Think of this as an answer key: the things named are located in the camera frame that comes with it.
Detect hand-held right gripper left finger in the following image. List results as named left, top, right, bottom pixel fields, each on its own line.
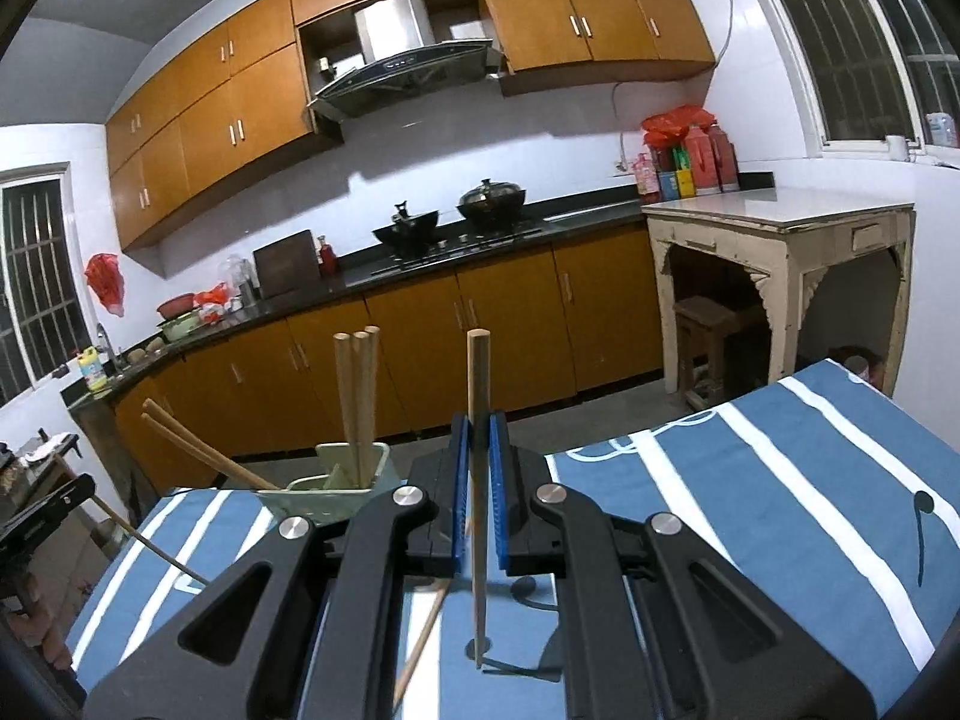
left=82, top=411, right=473, bottom=720

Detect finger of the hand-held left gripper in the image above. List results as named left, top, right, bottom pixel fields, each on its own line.
left=15, top=474, right=97, bottom=530

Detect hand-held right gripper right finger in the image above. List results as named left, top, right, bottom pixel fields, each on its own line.
left=490, top=411, right=878, bottom=720

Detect green perforated utensil holder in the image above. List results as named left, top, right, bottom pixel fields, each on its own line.
left=257, top=441, right=391, bottom=527

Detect wooden chopstick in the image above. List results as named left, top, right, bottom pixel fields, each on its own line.
left=139, top=412, right=263, bottom=494
left=364, top=325, right=382, bottom=487
left=466, top=328, right=492, bottom=670
left=91, top=495, right=212, bottom=587
left=390, top=581, right=453, bottom=702
left=351, top=328, right=371, bottom=490

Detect chopsticks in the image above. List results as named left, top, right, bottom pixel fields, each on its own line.
left=141, top=397, right=282, bottom=492
left=332, top=331, right=362, bottom=490

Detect person's left hand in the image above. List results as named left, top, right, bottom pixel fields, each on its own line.
left=15, top=585, right=80, bottom=674

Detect yellow detergent bottle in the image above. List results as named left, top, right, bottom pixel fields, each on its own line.
left=79, top=347, right=110, bottom=392

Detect steel kitchen faucet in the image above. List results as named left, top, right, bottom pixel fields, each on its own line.
left=95, top=322, right=125, bottom=377

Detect orange wooden base cabinets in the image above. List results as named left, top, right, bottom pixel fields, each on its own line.
left=112, top=221, right=668, bottom=500

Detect blue white striped tablecloth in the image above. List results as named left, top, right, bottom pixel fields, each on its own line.
left=66, top=358, right=960, bottom=720

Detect barred window beside sink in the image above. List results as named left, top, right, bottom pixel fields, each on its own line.
left=0, top=163, right=74, bottom=407

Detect hanging red plastic bag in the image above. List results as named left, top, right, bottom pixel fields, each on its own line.
left=84, top=253, right=127, bottom=317

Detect small wooden stool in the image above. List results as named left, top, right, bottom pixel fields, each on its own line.
left=673, top=296, right=767, bottom=411

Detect clear plastic bag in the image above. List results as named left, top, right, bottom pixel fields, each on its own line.
left=219, top=255, right=253, bottom=301

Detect black gas stove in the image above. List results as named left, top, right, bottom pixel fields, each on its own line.
left=371, top=221, right=545, bottom=275

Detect dark wooden cutting board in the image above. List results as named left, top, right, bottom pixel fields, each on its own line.
left=253, top=230, right=320, bottom=300

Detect black open wok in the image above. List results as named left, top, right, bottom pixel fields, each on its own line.
left=373, top=199, right=442, bottom=257

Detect black kitchen countertop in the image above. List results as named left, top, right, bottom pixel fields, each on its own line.
left=60, top=197, right=650, bottom=412

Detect black wok with lid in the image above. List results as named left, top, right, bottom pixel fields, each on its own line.
left=457, top=178, right=528, bottom=225

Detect cream wooden side table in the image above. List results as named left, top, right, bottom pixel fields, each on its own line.
left=641, top=190, right=917, bottom=411

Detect large red oil bottle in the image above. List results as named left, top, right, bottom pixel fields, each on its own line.
left=685, top=125, right=715, bottom=196
left=709, top=124, right=740, bottom=193

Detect red bag over bottles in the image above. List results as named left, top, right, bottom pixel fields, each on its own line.
left=641, top=106, right=718, bottom=149

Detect steel range hood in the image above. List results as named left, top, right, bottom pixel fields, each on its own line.
left=306, top=0, right=503, bottom=122

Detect barred window above side table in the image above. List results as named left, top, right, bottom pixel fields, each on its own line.
left=739, top=0, right=960, bottom=160

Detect orange wooden wall cabinets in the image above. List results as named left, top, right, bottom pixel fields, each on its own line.
left=105, top=0, right=717, bottom=252

